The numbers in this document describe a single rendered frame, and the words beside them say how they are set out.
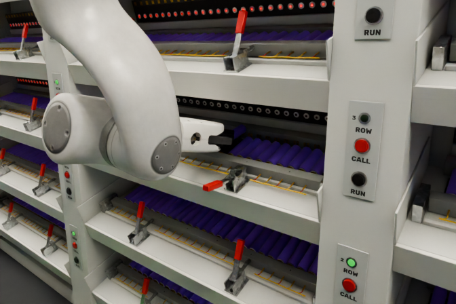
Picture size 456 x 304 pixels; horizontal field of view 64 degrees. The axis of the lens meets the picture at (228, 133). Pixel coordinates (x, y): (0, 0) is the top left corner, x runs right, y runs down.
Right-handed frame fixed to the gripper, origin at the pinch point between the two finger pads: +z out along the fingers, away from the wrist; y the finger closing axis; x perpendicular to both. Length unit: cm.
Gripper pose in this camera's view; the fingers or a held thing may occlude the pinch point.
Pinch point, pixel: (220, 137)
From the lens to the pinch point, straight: 67.6
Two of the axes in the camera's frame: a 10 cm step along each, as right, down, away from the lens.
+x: -1.4, 9.9, 0.5
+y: -8.0, -1.4, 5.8
